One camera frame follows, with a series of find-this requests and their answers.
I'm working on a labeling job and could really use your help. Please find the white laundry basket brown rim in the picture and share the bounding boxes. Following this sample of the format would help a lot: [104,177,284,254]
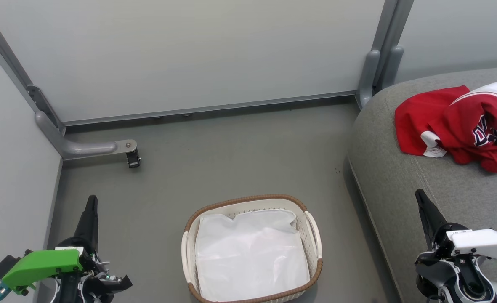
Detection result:
[181,194,323,303]

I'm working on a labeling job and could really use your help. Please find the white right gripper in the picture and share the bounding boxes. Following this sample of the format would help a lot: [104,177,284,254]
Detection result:
[415,189,497,263]

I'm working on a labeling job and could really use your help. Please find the grey slanted partition post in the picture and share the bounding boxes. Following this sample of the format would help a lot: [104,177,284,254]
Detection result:
[0,4,66,135]

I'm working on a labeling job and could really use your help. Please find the red jacket white stripes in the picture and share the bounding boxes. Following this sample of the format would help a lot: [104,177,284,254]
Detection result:
[431,80,497,173]

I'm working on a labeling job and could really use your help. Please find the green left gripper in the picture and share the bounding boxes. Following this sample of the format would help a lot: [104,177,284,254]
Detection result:
[1,194,100,294]

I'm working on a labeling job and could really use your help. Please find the grey fabric sofa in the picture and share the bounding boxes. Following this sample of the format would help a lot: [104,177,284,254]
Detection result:
[347,65,497,303]

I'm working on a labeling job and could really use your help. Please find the white basket liner cloth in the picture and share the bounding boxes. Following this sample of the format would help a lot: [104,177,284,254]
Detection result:
[194,209,311,302]

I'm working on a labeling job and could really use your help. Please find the grey metal support foot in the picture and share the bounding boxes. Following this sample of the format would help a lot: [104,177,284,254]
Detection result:
[35,110,138,161]

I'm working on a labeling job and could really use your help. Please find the grey double partition post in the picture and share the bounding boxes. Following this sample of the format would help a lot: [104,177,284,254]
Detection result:
[356,0,415,109]

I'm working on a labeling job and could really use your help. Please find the red garment white cuff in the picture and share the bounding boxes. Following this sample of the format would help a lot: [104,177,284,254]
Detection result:
[394,85,470,158]

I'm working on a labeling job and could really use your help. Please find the grey partition bottom rail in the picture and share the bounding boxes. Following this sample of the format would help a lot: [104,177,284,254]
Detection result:
[61,90,358,127]

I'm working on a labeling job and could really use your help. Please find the black castor wheel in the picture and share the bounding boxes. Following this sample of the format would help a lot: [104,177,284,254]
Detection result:
[126,149,142,169]

